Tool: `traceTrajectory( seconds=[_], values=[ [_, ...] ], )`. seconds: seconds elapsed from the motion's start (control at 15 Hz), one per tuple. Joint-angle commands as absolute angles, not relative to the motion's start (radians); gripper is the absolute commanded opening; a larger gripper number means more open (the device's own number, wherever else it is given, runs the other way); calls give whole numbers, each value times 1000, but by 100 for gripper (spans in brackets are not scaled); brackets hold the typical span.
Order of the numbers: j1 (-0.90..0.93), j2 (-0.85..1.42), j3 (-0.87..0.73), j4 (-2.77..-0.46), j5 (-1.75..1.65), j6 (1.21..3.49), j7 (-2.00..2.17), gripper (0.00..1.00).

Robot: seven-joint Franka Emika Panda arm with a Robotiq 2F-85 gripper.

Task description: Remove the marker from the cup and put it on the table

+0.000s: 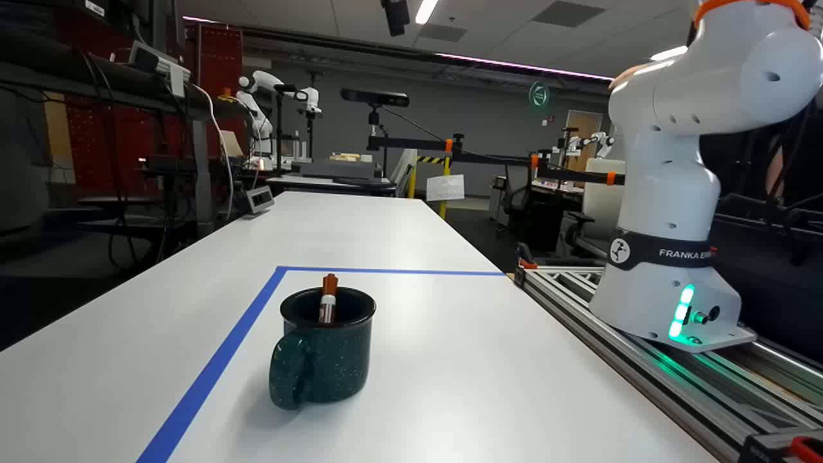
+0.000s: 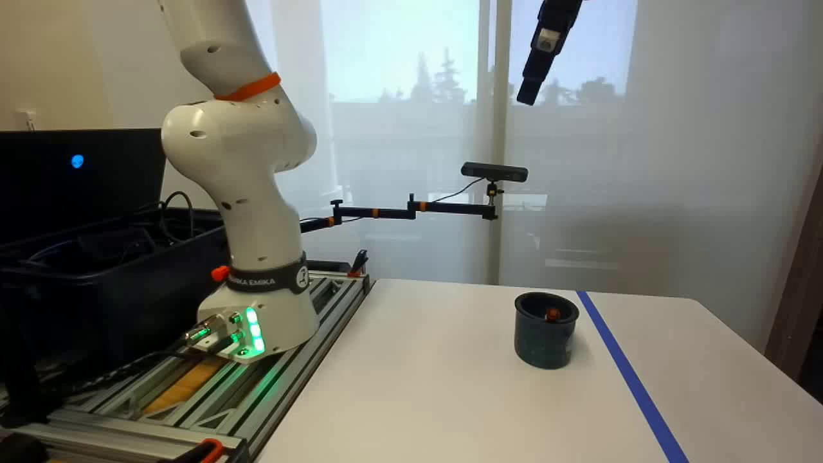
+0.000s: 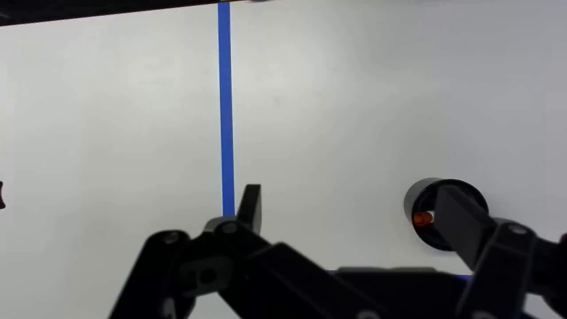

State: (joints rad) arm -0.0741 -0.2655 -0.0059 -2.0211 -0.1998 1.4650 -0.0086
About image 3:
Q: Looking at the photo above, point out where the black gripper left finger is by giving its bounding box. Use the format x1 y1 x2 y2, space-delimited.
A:
206 184 262 235

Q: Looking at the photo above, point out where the orange marker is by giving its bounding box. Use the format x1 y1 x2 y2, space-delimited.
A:
413 210 434 228

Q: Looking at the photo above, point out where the blue tape strip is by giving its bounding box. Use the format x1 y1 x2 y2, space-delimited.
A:
218 0 236 216

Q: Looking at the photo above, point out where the dark blue cup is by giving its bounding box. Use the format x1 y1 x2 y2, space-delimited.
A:
404 177 489 251

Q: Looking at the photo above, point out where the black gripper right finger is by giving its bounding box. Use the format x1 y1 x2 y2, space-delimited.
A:
434 184 535 269

